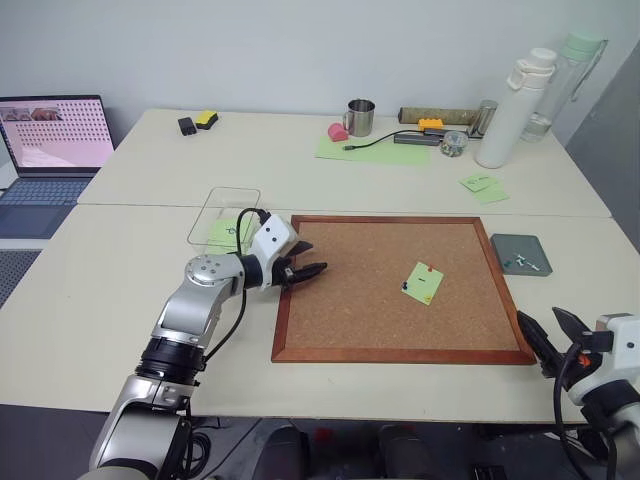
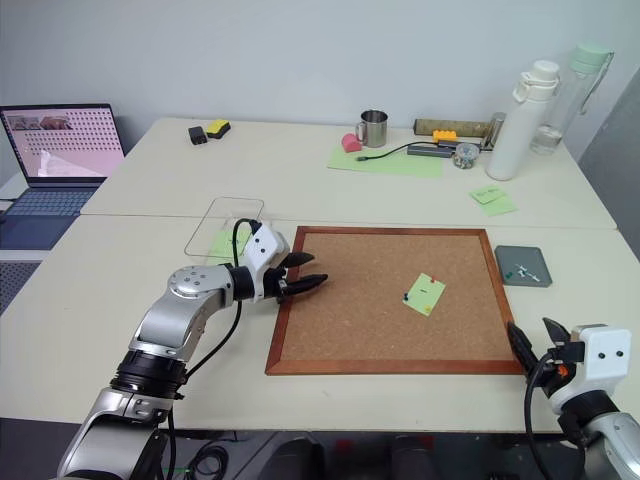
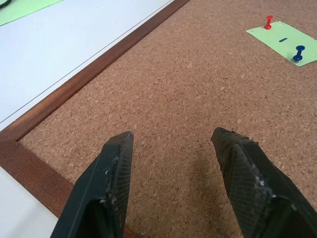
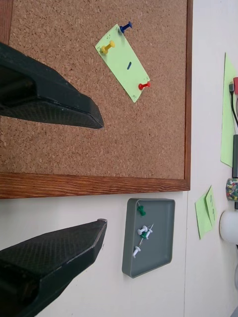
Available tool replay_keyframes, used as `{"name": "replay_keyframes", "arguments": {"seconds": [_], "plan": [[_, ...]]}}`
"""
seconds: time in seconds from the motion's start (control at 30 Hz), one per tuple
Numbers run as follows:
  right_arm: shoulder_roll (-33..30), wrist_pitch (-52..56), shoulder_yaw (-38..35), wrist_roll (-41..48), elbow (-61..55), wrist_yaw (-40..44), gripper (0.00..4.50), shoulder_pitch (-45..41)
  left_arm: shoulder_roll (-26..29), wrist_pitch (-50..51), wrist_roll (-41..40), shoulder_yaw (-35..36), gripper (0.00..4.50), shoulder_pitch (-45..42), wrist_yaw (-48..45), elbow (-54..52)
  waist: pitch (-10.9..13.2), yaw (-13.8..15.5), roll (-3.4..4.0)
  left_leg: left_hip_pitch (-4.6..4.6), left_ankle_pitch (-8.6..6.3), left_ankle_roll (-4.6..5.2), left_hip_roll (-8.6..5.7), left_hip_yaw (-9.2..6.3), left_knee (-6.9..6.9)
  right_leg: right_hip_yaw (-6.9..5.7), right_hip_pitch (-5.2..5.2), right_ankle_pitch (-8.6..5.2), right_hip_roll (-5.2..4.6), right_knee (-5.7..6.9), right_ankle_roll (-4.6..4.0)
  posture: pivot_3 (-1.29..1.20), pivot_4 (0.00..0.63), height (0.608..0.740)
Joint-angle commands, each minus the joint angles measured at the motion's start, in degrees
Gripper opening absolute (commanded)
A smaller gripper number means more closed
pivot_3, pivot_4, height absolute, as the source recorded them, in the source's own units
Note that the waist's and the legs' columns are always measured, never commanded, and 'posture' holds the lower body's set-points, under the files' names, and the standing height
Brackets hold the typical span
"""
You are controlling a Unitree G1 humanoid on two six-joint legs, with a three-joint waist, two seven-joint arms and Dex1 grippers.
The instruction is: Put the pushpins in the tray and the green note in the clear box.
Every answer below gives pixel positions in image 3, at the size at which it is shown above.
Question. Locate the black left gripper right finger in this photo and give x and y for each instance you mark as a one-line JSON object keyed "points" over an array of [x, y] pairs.
{"points": [[257, 188]]}

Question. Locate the light green paper note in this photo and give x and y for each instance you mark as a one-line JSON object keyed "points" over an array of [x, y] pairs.
{"points": [[284, 42]]}

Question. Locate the blue push pin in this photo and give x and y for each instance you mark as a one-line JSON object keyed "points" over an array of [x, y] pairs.
{"points": [[298, 53]]}

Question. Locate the light green mat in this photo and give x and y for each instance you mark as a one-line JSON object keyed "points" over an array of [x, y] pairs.
{"points": [[22, 8]]}

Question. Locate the cork board with wooden frame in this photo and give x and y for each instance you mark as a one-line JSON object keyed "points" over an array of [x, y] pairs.
{"points": [[173, 81]]}

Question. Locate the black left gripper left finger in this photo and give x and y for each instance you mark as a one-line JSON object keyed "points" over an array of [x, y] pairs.
{"points": [[99, 188]]}

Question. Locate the red push pin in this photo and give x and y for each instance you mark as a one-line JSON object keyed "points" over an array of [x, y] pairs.
{"points": [[268, 22]]}

